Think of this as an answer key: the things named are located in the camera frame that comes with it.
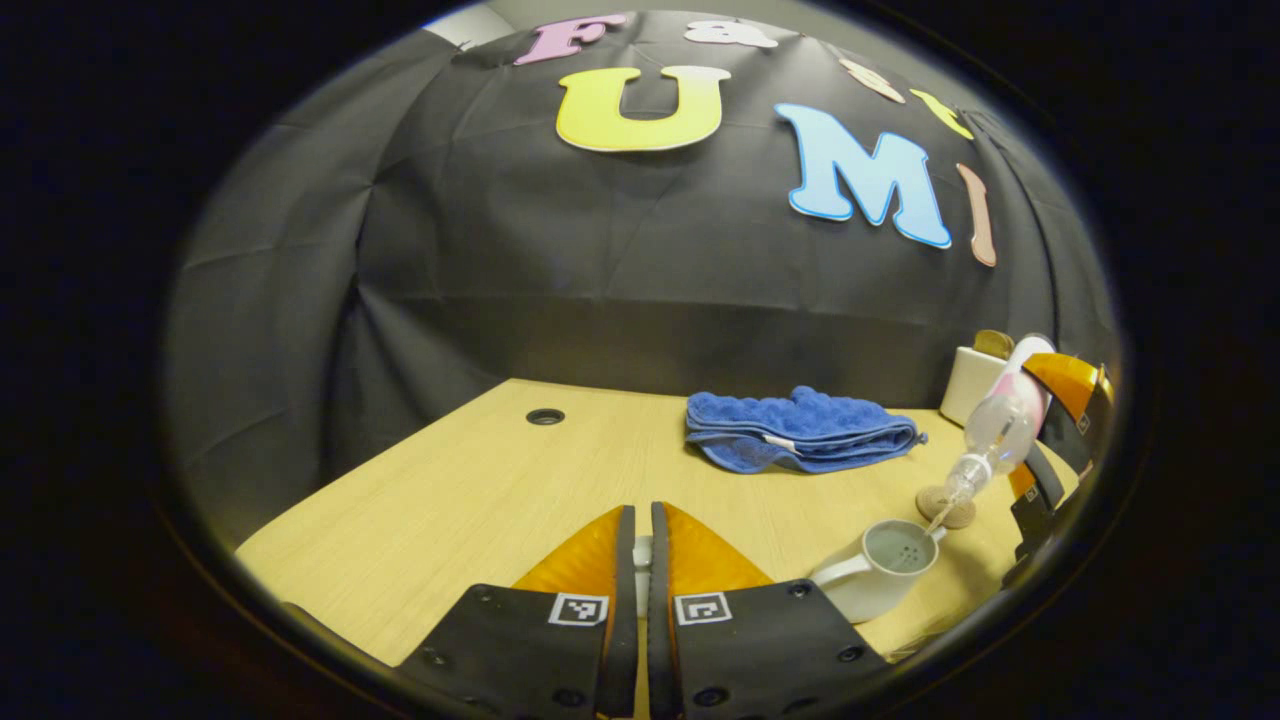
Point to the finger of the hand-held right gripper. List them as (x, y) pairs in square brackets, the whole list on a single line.
[(1040, 480), (1065, 420)]

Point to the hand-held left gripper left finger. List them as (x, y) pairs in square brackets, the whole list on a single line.
[(620, 620)]

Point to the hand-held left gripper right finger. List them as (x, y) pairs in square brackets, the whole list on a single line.
[(660, 620)]

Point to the clear water bottle red label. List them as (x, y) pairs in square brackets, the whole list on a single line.
[(1000, 425)]

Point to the round woven coaster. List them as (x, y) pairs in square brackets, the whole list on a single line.
[(955, 512)]

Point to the white ceramic teacup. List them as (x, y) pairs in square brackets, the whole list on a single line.
[(865, 590)]

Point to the white toaster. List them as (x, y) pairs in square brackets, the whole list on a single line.
[(968, 385)]

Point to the brown bread slice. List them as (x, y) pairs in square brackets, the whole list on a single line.
[(992, 344)]

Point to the blue folded towel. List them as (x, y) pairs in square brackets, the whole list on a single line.
[(800, 425)]

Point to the black backdrop cloth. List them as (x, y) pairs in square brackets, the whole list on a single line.
[(560, 280)]

